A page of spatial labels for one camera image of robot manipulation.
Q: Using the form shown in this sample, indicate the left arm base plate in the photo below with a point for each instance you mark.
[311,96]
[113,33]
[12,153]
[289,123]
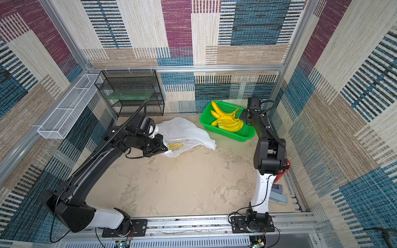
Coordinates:
[130,228]

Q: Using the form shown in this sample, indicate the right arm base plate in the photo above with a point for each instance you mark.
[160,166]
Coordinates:
[241,224]

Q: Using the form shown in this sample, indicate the yellow banana bunch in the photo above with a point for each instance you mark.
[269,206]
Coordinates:
[226,121]

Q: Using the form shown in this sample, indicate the black wire mesh shelf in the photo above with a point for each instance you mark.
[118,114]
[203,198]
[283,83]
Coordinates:
[126,90]

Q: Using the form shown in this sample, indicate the aluminium front rail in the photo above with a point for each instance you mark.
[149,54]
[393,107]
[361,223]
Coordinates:
[293,230]

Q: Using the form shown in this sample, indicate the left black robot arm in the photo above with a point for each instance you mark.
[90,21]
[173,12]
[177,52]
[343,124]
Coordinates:
[67,202]

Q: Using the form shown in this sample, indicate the green board on shelf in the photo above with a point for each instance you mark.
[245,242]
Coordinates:
[131,95]

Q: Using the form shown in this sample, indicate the green plastic basket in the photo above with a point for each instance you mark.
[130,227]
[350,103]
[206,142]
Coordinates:
[206,118]

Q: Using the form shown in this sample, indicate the white plastic bag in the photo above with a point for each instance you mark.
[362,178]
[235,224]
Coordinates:
[181,135]

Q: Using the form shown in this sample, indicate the red pen cup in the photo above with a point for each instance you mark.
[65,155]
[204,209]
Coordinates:
[285,168]

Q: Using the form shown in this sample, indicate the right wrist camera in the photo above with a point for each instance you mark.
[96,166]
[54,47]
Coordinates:
[254,104]

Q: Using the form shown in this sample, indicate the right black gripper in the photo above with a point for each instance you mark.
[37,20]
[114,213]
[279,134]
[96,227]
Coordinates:
[246,114]

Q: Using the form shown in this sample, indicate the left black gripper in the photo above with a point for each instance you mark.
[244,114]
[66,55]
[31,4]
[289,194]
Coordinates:
[160,148]

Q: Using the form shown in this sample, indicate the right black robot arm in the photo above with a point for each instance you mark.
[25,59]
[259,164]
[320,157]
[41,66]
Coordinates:
[269,156]

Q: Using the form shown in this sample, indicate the white wire mesh tray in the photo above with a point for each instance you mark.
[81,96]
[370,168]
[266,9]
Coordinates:
[68,111]

